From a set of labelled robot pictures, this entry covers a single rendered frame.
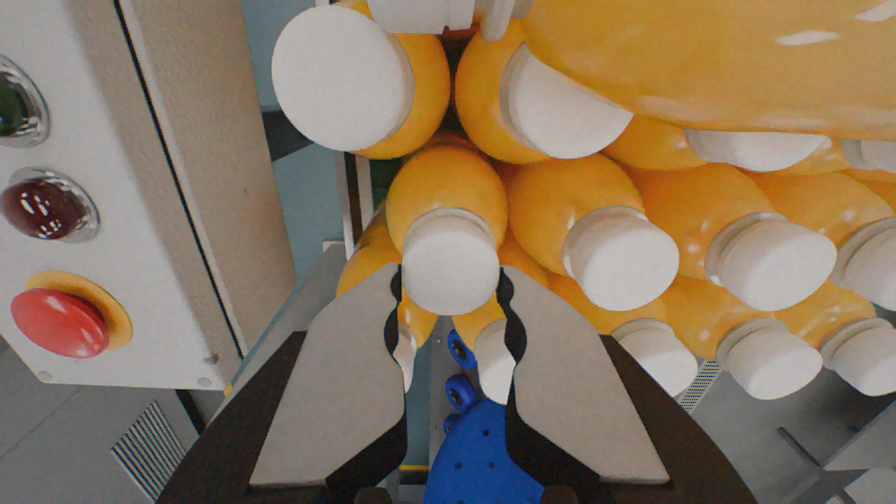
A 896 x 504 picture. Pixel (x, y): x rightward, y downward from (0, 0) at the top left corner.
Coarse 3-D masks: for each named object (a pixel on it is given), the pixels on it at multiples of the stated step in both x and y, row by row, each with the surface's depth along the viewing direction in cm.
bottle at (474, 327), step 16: (512, 240) 21; (512, 256) 19; (528, 256) 20; (528, 272) 18; (544, 272) 20; (496, 304) 17; (464, 320) 18; (480, 320) 17; (496, 320) 16; (464, 336) 18; (480, 336) 16
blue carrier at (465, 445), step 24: (480, 408) 34; (504, 408) 34; (456, 432) 31; (480, 432) 31; (504, 432) 31; (456, 456) 29; (480, 456) 29; (504, 456) 29; (432, 480) 27; (456, 480) 27; (480, 480) 27; (504, 480) 27; (528, 480) 27
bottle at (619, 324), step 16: (560, 288) 20; (576, 288) 19; (576, 304) 19; (592, 304) 18; (656, 304) 17; (592, 320) 18; (608, 320) 17; (624, 320) 17; (640, 320) 16; (656, 320) 16; (624, 336) 17
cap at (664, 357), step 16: (640, 336) 16; (656, 336) 15; (672, 336) 16; (640, 352) 15; (656, 352) 15; (672, 352) 14; (688, 352) 15; (656, 368) 15; (672, 368) 15; (688, 368) 15; (672, 384) 16; (688, 384) 16
